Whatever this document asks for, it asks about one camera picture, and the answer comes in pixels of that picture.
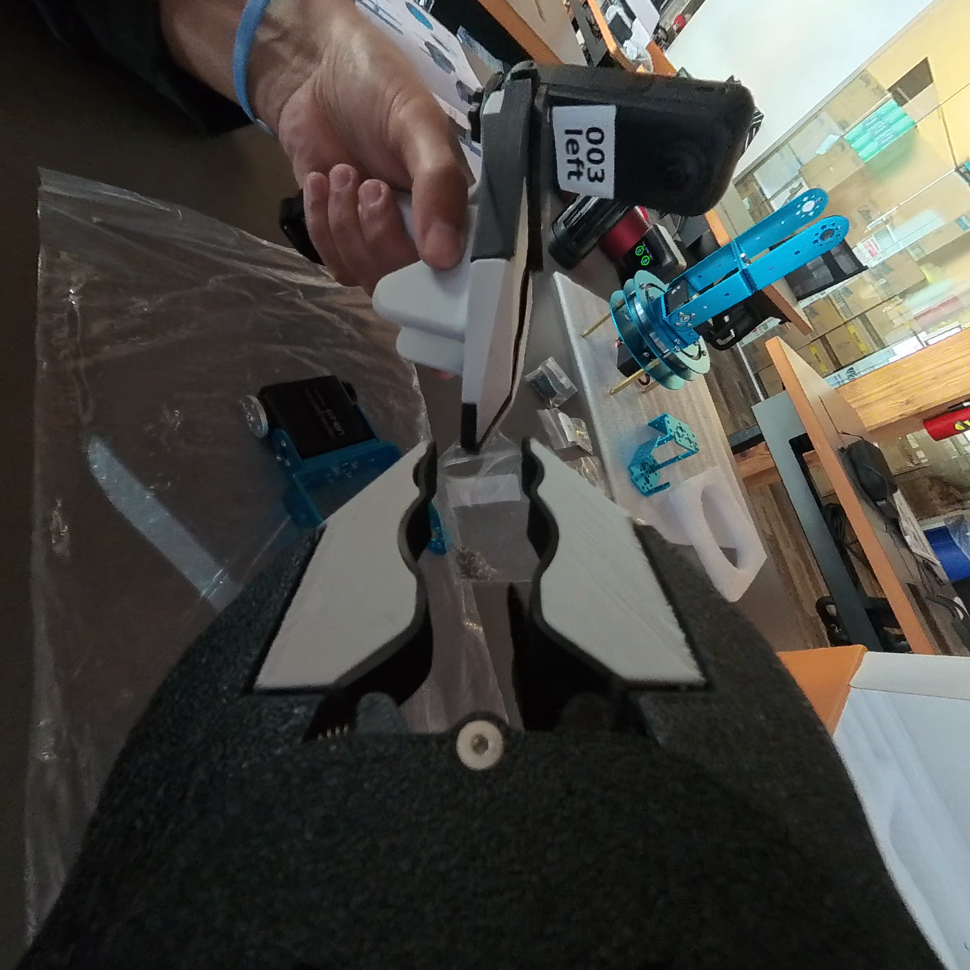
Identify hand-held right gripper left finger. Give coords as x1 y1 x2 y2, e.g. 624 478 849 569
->
254 442 439 694

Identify white foam sheet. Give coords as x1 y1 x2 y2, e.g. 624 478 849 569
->
553 269 766 603

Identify small clear zip bag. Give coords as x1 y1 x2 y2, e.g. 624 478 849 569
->
438 438 533 588

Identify pile of small screw bags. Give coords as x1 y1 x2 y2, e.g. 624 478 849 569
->
526 360 607 494

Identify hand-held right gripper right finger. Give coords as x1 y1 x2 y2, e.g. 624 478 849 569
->
523 438 707 691

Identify person's left forearm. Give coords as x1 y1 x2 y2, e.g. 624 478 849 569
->
76 0 277 141

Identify small blue bracket frame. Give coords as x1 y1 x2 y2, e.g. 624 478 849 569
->
627 413 702 494

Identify large clear plastic bag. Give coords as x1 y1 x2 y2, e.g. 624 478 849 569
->
23 167 516 948

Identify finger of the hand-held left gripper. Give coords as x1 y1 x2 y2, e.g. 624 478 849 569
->
485 220 539 450
458 258 525 457

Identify black device green lights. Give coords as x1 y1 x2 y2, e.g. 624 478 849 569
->
629 226 689 275

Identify open instruction manual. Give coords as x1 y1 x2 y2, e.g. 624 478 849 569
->
356 0 516 153

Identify blue bracket with black servo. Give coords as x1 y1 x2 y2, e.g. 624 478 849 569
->
242 375 456 558

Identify blue robot arm base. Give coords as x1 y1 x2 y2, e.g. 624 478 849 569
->
584 188 853 395

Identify orange white cardboard box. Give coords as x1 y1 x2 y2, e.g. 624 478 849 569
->
781 644 970 970

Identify blue wristband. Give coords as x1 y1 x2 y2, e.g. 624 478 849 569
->
231 0 277 137

